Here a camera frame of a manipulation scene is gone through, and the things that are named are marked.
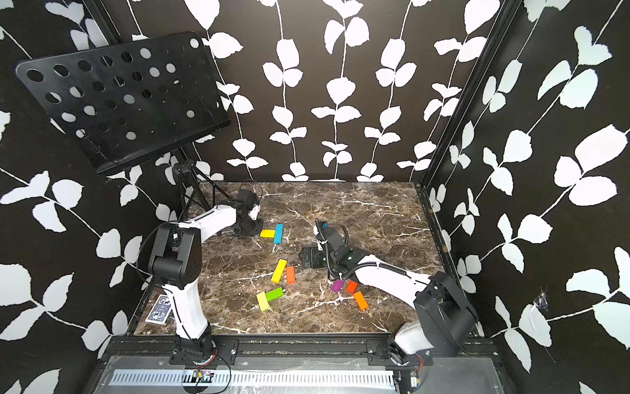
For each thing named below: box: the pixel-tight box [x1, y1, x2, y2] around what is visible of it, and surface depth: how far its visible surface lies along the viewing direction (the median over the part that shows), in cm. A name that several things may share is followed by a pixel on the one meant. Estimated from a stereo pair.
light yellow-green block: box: [255, 291, 271, 312], surface depth 85 cm
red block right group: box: [346, 280, 359, 294], surface depth 90 cm
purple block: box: [331, 279, 345, 294], surface depth 90 cm
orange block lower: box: [353, 290, 370, 312], surface depth 86 cm
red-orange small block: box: [286, 265, 297, 285], surface depth 92 cm
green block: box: [265, 287, 285, 303], surface depth 87 cm
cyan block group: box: [273, 223, 285, 244], surface depth 103 cm
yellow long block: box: [270, 259, 288, 285], surface depth 92 cm
